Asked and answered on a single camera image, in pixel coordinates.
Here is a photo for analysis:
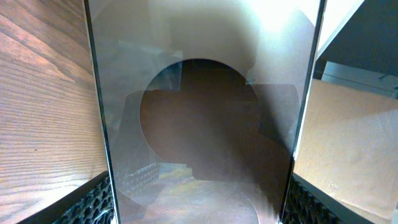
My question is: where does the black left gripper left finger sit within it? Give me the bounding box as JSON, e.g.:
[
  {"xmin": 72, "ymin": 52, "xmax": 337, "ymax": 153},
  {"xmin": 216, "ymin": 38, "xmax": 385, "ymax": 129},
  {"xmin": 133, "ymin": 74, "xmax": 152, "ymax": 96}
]
[{"xmin": 19, "ymin": 171, "xmax": 114, "ymax": 224}]

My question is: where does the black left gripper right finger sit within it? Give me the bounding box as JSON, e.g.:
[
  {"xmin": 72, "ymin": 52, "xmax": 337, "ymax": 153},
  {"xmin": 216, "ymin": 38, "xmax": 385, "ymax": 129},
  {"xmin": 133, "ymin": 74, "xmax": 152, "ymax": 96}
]
[{"xmin": 281, "ymin": 174, "xmax": 372, "ymax": 224}]

